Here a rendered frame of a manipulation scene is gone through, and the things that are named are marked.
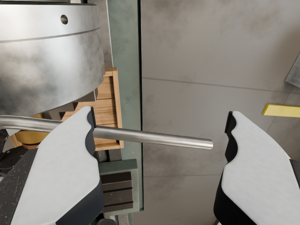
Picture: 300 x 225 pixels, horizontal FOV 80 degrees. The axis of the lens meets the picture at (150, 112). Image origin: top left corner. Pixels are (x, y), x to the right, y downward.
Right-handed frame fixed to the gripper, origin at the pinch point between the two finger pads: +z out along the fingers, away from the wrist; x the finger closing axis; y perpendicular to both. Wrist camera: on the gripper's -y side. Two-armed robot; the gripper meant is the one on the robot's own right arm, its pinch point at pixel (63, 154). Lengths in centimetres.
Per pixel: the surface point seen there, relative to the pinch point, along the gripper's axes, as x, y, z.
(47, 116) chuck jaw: 2.5, -12.5, 0.4
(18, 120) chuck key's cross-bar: 21.5, -23.1, 6.4
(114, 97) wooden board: -19.1, -5.5, 12.9
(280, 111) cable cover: -105, 65, 183
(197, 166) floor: -108, 136, 101
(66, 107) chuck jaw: 2.7, -14.2, 4.5
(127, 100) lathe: -54, 13, 19
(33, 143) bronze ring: 4.5, -7.7, -2.8
